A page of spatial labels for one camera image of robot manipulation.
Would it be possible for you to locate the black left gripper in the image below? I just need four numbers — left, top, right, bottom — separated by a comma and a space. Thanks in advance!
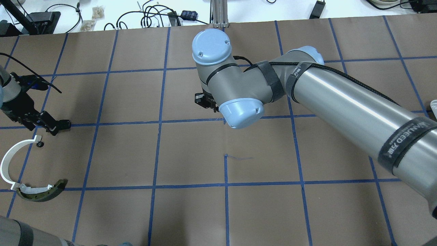
1, 92, 71, 136

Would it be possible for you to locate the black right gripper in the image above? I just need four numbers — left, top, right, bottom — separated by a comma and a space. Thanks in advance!
195, 90, 219, 111

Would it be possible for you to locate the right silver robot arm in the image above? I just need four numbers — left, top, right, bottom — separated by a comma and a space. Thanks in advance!
192, 28, 437, 218

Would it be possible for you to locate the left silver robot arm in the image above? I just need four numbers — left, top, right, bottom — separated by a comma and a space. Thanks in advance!
1, 67, 76, 246

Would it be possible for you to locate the silver metal tray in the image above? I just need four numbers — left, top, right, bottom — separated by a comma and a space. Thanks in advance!
430, 99, 437, 120

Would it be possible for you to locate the olive green brake shoe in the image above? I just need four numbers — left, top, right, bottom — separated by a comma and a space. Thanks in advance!
16, 179, 68, 202

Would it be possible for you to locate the black monitor stand base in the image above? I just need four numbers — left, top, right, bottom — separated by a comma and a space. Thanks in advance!
0, 11, 61, 37

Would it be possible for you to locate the bag of small parts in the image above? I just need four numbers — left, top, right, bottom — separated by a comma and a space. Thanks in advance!
92, 6, 104, 20

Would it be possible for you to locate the black power adapter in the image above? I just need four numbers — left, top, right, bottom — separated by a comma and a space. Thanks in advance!
309, 0, 326, 19

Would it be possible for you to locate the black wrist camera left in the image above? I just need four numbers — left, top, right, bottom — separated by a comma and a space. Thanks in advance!
11, 72, 48, 93

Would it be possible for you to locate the white curved plastic bracket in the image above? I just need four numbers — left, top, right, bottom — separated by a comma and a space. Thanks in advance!
0, 135, 42, 191

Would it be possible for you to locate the aluminium frame post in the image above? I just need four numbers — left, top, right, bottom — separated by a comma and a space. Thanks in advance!
210, 0, 229, 28

